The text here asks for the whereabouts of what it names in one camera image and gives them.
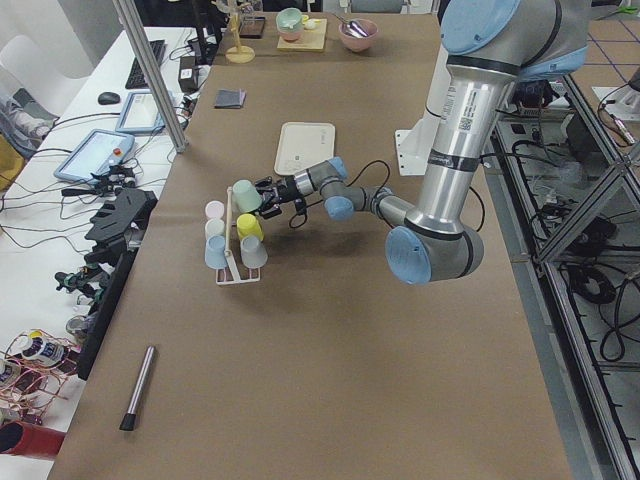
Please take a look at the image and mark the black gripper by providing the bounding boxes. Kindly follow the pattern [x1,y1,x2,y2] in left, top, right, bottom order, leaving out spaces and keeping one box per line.
[254,176,299,219]

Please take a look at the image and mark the green cup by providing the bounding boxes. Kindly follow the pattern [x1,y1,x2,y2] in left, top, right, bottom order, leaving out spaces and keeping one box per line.
[232,179,262,213]

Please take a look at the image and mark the cream rabbit tray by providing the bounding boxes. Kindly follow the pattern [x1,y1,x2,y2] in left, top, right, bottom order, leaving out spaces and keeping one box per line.
[274,122,336,176]

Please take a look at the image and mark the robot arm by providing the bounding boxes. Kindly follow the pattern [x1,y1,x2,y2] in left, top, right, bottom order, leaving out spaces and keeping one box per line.
[254,1,591,284]

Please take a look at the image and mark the yellow cup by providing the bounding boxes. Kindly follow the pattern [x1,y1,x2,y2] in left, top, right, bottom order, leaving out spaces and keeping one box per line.
[236,213,264,242]

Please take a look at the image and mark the pink cup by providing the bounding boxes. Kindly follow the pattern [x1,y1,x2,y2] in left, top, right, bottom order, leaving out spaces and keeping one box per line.
[204,200,226,220]

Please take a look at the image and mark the grey cup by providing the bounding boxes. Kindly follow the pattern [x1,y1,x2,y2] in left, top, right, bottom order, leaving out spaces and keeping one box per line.
[240,235,268,269]

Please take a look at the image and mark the cream cup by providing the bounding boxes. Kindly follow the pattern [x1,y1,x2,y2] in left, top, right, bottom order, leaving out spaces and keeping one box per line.
[204,218,226,239]

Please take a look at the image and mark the blue cup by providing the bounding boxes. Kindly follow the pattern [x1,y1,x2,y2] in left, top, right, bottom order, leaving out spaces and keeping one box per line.
[204,235,227,270]

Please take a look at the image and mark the grey folded cloth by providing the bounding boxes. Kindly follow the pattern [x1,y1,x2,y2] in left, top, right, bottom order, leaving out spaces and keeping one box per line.
[214,89,246,109]

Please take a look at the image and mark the wooden mug tree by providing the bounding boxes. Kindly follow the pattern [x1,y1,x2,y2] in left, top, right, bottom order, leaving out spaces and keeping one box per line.
[213,0,255,64]

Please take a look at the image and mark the far teach pendant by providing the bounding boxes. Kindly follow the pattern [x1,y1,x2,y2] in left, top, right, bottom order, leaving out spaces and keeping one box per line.
[115,90,164,135]

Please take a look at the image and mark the teach pendant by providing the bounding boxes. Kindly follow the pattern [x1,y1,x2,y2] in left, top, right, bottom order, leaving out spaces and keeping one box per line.
[54,129,135,182]
[115,90,164,135]

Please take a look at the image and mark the black slotted stand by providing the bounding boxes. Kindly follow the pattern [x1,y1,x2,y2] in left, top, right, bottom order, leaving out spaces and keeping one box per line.
[85,188,158,249]

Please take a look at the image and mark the wooden cutting board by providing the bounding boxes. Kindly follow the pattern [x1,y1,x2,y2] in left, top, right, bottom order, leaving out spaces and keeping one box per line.
[277,19,327,53]

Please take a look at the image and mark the dark wooden box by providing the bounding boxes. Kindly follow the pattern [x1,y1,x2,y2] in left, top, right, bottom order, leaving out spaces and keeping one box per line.
[239,17,266,39]

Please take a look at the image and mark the near teach pendant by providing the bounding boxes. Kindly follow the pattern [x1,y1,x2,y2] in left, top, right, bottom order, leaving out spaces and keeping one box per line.
[54,129,135,182]

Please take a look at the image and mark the pink bowl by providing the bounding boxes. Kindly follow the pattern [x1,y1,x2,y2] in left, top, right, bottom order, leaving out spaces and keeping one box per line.
[338,19,379,52]

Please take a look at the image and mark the black keyboard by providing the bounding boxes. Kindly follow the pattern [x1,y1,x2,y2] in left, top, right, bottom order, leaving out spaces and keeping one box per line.
[124,39,167,90]

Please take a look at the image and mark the stacked green bowls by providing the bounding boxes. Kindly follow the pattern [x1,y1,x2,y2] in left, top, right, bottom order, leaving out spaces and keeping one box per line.
[276,8,304,42]

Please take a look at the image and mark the metal scoop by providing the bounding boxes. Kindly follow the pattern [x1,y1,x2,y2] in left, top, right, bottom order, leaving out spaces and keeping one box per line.
[334,13,369,38]

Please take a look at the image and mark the black computer mouse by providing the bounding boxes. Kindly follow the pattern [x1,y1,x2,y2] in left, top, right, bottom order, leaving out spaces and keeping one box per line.
[97,91,121,106]

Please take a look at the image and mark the red cylinder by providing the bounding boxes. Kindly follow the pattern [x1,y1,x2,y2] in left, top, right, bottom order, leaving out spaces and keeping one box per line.
[1,421,66,460]

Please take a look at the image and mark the white wire cup rack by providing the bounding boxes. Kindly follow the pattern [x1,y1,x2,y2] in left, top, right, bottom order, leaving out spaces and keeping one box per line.
[213,186,261,286]

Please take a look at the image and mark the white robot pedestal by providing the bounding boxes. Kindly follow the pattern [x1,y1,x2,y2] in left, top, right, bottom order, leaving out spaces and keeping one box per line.
[395,46,451,176]

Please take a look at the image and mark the aluminium frame post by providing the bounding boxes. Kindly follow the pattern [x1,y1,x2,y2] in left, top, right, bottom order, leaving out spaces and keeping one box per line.
[112,0,187,154]

